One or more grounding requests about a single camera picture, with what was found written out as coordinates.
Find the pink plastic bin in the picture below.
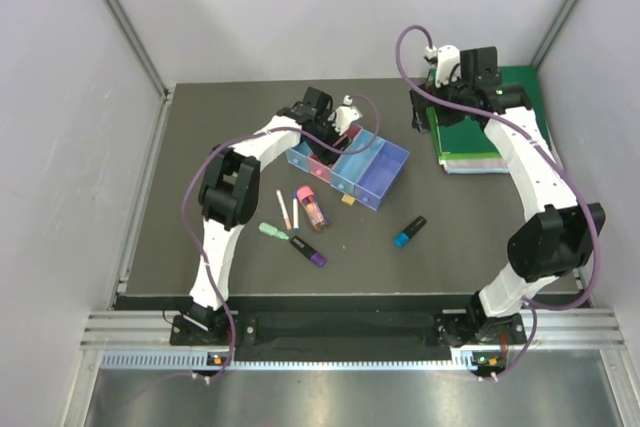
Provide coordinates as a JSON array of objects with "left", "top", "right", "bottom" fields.
[{"left": 308, "top": 124, "right": 362, "bottom": 184}]

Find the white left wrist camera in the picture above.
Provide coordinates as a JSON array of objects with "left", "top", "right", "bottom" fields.
[{"left": 331, "top": 95, "right": 362, "bottom": 135}]

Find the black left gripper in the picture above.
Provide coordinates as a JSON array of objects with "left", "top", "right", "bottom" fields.
[{"left": 305, "top": 109, "right": 351, "bottom": 165}]

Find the pink lid pen jar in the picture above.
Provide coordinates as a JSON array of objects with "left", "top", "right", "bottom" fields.
[{"left": 296, "top": 185, "right": 329, "bottom": 232}]

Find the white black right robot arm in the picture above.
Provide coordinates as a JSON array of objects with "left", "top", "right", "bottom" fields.
[{"left": 420, "top": 45, "right": 605, "bottom": 347}]

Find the white marker blue cap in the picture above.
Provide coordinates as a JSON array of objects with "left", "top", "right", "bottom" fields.
[{"left": 292, "top": 189, "right": 300, "bottom": 232}]

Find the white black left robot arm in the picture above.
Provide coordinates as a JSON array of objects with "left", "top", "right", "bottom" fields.
[{"left": 182, "top": 87, "right": 362, "bottom": 345}]

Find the yellow eraser block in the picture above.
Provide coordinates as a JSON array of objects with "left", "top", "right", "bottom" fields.
[{"left": 341, "top": 195, "right": 355, "bottom": 206}]

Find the blue cap black highlighter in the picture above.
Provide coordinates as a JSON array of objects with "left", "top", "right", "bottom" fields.
[{"left": 393, "top": 216, "right": 427, "bottom": 248}]

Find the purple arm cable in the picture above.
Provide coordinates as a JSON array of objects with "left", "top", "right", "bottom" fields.
[
  {"left": 395, "top": 25, "right": 604, "bottom": 381},
  {"left": 179, "top": 93, "right": 381, "bottom": 382}
]

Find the aluminium front rail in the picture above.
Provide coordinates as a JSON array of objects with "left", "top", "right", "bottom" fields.
[{"left": 80, "top": 309, "right": 624, "bottom": 355}]

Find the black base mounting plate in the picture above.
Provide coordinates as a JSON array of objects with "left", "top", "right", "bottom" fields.
[{"left": 168, "top": 309, "right": 525, "bottom": 348}]

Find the white slotted cable duct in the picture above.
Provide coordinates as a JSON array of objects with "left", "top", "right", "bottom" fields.
[{"left": 100, "top": 350, "right": 501, "bottom": 372}]

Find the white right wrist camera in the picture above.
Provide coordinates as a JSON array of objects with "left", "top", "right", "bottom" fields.
[{"left": 424, "top": 45, "right": 461, "bottom": 88}]

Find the purple-blue plastic bin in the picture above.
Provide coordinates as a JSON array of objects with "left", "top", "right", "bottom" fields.
[{"left": 355, "top": 141, "right": 410, "bottom": 211}]

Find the purple cap black highlighter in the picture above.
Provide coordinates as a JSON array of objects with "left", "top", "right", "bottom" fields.
[{"left": 289, "top": 236, "right": 327, "bottom": 268}]

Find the white marker orange cap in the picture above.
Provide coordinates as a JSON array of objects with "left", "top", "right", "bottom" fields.
[{"left": 276, "top": 189, "right": 292, "bottom": 231}]

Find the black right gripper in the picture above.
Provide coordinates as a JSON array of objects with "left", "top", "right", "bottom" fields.
[{"left": 408, "top": 74, "right": 471, "bottom": 136}]

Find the green ring binder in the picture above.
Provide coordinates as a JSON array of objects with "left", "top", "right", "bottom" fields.
[{"left": 465, "top": 66, "right": 550, "bottom": 142}]

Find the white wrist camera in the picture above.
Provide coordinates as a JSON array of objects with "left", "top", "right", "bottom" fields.
[
  {"left": 331, "top": 95, "right": 362, "bottom": 135},
  {"left": 424, "top": 45, "right": 461, "bottom": 88}
]

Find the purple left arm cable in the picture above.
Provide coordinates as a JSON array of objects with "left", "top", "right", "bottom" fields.
[{"left": 179, "top": 93, "right": 381, "bottom": 382}]

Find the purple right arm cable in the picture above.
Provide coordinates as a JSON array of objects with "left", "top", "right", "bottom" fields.
[{"left": 395, "top": 25, "right": 604, "bottom": 381}]

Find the green glitter glue tube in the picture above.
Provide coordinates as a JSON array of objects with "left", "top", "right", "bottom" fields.
[{"left": 258, "top": 222, "right": 290, "bottom": 241}]

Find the sky blue plastic bin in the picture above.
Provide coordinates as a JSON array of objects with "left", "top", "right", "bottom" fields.
[{"left": 286, "top": 142, "right": 313, "bottom": 172}]

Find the light blue plastic bin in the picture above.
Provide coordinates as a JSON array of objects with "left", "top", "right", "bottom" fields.
[{"left": 330, "top": 129, "right": 385, "bottom": 196}]

